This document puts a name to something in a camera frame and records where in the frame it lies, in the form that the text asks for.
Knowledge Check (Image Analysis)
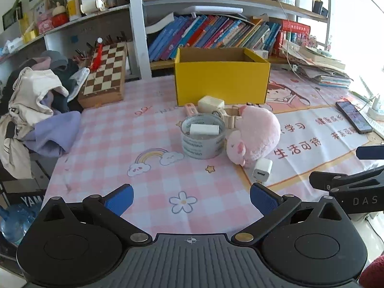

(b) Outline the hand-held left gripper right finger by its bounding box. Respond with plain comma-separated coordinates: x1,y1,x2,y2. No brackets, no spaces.
230,182,345,243

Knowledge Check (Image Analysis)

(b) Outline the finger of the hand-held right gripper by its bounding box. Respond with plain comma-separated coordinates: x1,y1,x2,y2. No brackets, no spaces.
356,145,384,160
309,166,384,193

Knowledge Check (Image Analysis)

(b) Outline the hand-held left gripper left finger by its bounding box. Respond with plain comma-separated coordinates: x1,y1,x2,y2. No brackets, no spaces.
39,184,153,244

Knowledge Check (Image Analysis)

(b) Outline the white charger plug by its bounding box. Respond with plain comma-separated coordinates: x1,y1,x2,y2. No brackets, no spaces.
251,158,273,184

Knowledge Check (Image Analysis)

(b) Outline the pink plush pig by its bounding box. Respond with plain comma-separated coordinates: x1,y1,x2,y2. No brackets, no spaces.
226,104,282,167

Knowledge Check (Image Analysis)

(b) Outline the toy wrist watch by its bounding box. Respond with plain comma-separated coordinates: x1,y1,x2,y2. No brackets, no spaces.
213,106,243,131

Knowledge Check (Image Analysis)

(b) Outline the pink oblong case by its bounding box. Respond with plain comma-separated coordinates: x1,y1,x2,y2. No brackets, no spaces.
184,103,200,117

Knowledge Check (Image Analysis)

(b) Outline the yellow cardboard box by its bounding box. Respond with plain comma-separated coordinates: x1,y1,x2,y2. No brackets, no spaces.
173,47,271,106

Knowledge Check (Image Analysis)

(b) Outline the white power strip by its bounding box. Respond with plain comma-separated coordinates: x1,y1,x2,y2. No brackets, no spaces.
367,95,384,138

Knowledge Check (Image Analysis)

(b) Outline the black smartphone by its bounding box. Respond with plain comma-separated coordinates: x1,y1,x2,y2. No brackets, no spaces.
335,100,374,134

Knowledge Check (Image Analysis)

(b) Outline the pink printed tablecloth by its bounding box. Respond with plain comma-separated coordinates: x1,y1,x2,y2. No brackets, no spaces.
45,69,384,237

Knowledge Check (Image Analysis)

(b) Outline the person's red knit clothing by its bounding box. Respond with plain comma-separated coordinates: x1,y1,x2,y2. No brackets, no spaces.
359,254,384,288

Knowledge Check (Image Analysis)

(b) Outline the clear tape roll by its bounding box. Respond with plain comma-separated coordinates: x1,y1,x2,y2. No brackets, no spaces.
180,114,226,159

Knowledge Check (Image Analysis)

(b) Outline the white eraser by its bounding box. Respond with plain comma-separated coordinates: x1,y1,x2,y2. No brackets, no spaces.
190,124,219,136

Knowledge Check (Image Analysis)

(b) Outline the black bag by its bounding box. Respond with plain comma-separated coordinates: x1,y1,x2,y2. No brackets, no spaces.
0,186,45,210

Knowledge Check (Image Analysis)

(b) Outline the lavender garment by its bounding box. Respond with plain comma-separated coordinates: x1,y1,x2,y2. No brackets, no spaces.
22,111,82,158

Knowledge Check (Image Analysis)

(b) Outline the stack of books and papers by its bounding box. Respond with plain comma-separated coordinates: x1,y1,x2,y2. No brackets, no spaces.
279,40,353,89

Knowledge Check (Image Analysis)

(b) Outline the blue water bottle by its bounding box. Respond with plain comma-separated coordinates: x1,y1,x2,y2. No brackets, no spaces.
0,202,41,245

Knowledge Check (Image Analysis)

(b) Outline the wooden chessboard box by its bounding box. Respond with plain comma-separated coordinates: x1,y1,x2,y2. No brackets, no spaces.
77,42,128,109

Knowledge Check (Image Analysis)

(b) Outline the cream garment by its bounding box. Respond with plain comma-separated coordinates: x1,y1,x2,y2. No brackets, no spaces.
0,67,69,180

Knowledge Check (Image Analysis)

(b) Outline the red book box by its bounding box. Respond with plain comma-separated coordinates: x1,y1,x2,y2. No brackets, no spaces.
280,20,312,57

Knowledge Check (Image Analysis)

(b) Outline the red tassel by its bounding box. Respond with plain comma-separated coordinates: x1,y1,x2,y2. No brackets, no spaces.
89,37,104,71

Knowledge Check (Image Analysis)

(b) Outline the white metal shelf unit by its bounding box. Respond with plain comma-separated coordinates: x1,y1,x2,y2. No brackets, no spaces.
0,0,332,81

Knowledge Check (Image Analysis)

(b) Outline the row of colourful books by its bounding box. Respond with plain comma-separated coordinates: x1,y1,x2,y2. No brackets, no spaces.
147,13,282,62

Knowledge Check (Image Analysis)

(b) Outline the thick white book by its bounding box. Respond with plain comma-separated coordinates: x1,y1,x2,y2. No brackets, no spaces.
145,12,175,35

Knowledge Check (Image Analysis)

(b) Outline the red round jar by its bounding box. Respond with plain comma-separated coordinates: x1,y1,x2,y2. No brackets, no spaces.
52,3,69,27

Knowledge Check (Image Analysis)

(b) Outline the yellow white jar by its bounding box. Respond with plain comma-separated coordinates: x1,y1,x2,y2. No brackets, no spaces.
66,0,81,21

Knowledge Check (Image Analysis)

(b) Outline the white cable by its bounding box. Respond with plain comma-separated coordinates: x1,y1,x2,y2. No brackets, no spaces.
268,0,299,77

